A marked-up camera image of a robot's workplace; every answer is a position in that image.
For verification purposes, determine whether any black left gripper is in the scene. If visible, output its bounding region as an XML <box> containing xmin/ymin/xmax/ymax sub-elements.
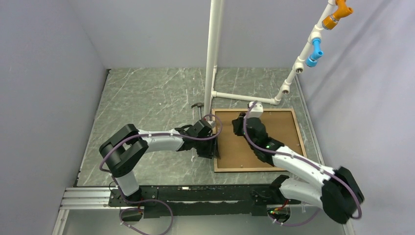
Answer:
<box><xmin>194</xmin><ymin>133</ymin><xmax>220</xmax><ymax>159</ymax></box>

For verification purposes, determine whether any black wooden picture frame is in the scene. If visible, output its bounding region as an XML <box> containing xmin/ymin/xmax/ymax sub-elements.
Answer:
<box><xmin>212</xmin><ymin>108</ymin><xmax>307</xmax><ymax>173</ymax></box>

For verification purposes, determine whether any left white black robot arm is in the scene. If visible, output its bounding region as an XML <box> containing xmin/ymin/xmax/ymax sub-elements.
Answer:
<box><xmin>99</xmin><ymin>118</ymin><xmax>217</xmax><ymax>206</ymax></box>

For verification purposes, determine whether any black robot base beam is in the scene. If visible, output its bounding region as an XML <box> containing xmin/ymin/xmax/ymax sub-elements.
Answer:
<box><xmin>108</xmin><ymin>184</ymin><xmax>288</xmax><ymax>218</ymax></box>

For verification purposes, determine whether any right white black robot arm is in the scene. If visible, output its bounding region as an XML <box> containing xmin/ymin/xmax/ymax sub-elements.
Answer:
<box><xmin>231</xmin><ymin>113</ymin><xmax>365</xmax><ymax>224</ymax></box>

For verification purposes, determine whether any steel claw hammer black grip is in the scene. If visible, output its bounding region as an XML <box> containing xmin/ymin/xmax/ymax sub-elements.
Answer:
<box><xmin>191</xmin><ymin>102</ymin><xmax>204</xmax><ymax>119</ymax></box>

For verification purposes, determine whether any blue pipe fitting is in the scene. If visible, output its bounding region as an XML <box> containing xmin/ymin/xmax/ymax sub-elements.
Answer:
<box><xmin>305</xmin><ymin>38</ymin><xmax>324</xmax><ymax>68</ymax></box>

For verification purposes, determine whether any white PVC pipe structure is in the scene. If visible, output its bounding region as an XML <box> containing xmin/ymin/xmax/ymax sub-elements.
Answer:
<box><xmin>203</xmin><ymin>0</ymin><xmax>338</xmax><ymax>115</ymax></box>

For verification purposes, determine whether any orange pipe fitting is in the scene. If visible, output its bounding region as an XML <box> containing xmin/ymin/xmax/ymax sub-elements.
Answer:
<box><xmin>322</xmin><ymin>0</ymin><xmax>354</xmax><ymax>30</ymax></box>

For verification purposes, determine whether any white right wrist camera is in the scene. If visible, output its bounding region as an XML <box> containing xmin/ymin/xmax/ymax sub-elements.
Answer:
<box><xmin>248</xmin><ymin>101</ymin><xmax>263</xmax><ymax>118</ymax></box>

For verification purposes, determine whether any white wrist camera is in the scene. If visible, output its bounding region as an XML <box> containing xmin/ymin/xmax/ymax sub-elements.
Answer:
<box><xmin>205</xmin><ymin>118</ymin><xmax>216</xmax><ymax>129</ymax></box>
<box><xmin>248</xmin><ymin>101</ymin><xmax>263</xmax><ymax>118</ymax></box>

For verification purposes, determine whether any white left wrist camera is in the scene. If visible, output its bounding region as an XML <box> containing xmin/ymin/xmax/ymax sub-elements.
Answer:
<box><xmin>205</xmin><ymin>118</ymin><xmax>216</xmax><ymax>129</ymax></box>

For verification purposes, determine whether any aluminium extrusion rail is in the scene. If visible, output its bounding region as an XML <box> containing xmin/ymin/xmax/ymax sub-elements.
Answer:
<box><xmin>60</xmin><ymin>187</ymin><xmax>111</xmax><ymax>210</ymax></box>

